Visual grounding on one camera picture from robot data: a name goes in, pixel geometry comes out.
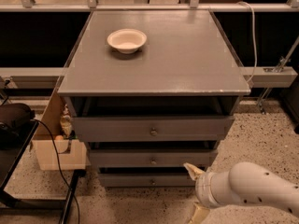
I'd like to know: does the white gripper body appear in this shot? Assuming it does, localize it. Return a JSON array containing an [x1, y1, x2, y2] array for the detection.
[[195, 172, 232, 208]]

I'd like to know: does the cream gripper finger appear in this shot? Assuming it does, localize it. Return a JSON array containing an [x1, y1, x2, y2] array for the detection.
[[188, 203, 210, 224], [183, 162, 204, 181]]

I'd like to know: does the grey drawer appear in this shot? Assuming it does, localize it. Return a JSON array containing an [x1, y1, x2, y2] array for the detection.
[[72, 116, 235, 142], [98, 173, 194, 188], [90, 150, 218, 168]]

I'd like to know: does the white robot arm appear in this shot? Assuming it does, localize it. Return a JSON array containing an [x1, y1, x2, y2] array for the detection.
[[184, 161, 299, 224]]

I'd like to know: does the grey bottom drawer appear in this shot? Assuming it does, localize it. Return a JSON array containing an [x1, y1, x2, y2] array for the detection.
[[98, 173, 194, 188]]

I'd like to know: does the grey wooden drawer cabinet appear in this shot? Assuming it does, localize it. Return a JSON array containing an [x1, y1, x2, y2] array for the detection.
[[58, 10, 250, 175]]

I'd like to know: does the grey top drawer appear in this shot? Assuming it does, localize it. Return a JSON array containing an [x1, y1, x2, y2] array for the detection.
[[72, 116, 235, 142]]

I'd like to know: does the cardboard box with items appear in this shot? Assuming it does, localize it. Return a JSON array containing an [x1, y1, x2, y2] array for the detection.
[[33, 91, 88, 171]]

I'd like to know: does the white paper bowl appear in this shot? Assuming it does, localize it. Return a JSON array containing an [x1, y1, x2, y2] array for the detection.
[[107, 29, 147, 54]]

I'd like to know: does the black side table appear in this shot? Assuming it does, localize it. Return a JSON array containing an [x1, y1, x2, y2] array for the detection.
[[0, 119, 86, 224]]

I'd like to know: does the black device on table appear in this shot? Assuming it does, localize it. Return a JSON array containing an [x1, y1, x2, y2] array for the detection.
[[0, 103, 35, 149]]

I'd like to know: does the metal railing frame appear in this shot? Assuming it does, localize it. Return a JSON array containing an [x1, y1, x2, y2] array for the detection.
[[0, 0, 299, 89]]

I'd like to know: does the black cable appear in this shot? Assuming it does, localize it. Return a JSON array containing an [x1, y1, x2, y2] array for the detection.
[[31, 119, 81, 224]]

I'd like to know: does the white hanging cable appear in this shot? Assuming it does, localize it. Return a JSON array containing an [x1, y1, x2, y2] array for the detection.
[[237, 1, 258, 84]]

